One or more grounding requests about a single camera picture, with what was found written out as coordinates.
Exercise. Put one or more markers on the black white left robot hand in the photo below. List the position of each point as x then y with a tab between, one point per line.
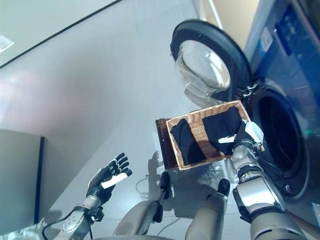
100	187

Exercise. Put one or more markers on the grey right robot leg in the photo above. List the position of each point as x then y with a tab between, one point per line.
210	215

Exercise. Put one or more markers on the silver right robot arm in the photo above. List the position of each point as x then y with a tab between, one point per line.
260	195

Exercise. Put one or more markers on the black garment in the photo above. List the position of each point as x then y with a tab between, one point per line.
220	125
187	142

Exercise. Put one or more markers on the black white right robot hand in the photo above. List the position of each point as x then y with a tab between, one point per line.
252	132

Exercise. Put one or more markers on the rectangular wicker laundry basket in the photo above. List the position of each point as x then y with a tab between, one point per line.
198	130

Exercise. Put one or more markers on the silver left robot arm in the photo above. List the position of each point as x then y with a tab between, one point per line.
75	220

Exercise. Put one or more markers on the grey front-loading washing machine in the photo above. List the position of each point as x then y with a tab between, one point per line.
287	130

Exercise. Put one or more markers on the grey cabinet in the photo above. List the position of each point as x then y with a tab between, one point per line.
17	175

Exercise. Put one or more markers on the small blue washer sticker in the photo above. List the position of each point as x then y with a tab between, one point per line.
266	37

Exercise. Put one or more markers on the round glass washer door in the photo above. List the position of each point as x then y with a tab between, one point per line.
235	57

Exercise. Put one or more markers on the white counter cabinet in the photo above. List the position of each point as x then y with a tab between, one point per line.
235	20

